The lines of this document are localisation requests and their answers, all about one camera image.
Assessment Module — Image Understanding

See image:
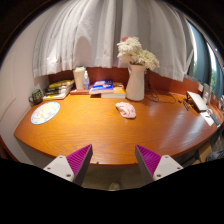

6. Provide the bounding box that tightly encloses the round cartoon-print mouse pad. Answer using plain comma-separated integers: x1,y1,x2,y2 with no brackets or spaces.
30,101,61,126

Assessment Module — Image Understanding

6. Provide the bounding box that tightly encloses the white angled stand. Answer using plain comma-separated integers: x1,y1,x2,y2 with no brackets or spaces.
185,90,209,113

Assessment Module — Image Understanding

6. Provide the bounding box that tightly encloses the yellow and white thick book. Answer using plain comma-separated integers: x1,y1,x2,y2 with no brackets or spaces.
42,90,72,101

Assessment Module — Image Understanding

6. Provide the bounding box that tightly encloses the yellow-cover book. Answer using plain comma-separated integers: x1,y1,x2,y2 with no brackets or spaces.
100,82,127,100

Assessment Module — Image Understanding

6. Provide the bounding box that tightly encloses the black cable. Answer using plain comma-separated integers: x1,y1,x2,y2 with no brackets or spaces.
144,71,178,104

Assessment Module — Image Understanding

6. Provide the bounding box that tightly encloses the small clear spray bottle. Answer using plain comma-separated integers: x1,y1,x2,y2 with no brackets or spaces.
82,70,91,90

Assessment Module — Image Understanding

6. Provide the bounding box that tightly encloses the white flower bouquet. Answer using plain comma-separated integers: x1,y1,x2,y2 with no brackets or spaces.
116,35,160,72

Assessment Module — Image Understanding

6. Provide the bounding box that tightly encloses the blue-cover book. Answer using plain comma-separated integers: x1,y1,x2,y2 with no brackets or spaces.
88,79,115,96

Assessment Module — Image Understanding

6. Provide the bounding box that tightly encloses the pink computer mouse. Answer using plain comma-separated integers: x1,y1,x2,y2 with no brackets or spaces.
115,101,137,120

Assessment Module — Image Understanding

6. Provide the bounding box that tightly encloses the black pen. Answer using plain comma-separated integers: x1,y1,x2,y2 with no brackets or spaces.
182,99,190,112

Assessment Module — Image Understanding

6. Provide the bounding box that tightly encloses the dark green mug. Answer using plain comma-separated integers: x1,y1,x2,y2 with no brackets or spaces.
28,88,45,106

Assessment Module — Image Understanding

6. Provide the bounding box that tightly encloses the black spine book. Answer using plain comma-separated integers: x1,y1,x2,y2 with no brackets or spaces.
44,85,74,93
43,88,73,97

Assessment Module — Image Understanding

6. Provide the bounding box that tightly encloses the thin red notebook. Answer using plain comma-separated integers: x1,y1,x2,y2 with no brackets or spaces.
69,88,91,96

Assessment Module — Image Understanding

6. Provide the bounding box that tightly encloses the dark glass window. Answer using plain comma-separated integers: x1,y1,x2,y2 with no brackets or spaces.
188,21,224,98

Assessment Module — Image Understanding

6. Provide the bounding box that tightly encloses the black and yellow cover book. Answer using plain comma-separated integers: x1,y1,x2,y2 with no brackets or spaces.
47,79,75,90

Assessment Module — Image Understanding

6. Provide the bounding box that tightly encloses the white tumbler bottle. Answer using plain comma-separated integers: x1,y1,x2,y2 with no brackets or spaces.
72,65,87,91

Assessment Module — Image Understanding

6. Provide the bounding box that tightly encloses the white ceramic vase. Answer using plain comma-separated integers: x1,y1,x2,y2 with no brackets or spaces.
125,63,148,102

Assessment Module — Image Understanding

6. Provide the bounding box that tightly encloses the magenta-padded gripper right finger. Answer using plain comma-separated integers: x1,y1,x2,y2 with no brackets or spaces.
134,143,184,186

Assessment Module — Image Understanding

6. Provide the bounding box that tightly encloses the white curtain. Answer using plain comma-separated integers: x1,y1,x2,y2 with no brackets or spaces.
32,0,195,83

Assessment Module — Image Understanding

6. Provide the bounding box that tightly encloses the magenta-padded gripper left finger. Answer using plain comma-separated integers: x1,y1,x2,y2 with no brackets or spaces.
43,143,94,187

